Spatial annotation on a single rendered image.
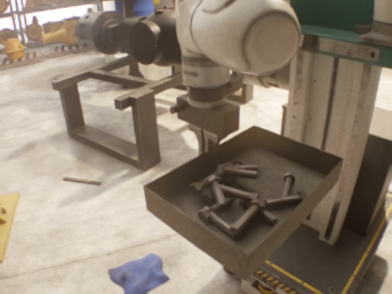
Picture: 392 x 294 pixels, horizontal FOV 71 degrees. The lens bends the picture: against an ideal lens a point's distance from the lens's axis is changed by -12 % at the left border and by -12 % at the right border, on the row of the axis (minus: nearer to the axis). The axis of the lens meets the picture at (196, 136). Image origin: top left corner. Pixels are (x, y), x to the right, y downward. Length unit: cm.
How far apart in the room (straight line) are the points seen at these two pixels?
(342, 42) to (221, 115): 49
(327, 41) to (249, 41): 61
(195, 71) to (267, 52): 22
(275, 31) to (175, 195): 40
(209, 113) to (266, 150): 25
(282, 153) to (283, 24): 45
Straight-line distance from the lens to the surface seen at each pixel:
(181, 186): 64
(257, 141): 79
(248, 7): 36
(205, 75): 55
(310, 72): 123
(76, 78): 308
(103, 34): 389
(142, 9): 454
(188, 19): 50
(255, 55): 35
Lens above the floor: 140
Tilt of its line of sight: 28 degrees down
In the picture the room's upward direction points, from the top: 2 degrees counter-clockwise
